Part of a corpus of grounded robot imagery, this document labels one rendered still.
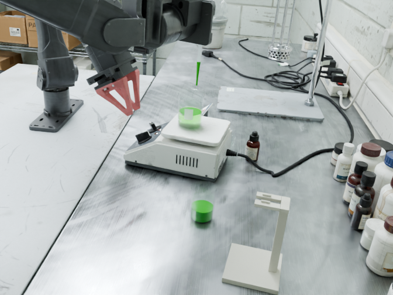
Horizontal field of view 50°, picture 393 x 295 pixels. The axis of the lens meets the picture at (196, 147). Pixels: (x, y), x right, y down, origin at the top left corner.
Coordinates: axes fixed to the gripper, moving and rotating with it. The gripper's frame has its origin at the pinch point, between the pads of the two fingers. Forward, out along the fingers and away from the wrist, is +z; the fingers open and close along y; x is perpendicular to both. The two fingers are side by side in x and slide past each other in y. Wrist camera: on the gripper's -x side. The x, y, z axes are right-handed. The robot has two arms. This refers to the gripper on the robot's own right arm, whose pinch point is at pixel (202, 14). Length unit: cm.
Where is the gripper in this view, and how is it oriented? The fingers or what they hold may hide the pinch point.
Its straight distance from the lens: 77.7
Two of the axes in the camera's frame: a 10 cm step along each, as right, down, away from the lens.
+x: -1.0, 9.0, 4.3
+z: 3.9, -3.6, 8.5
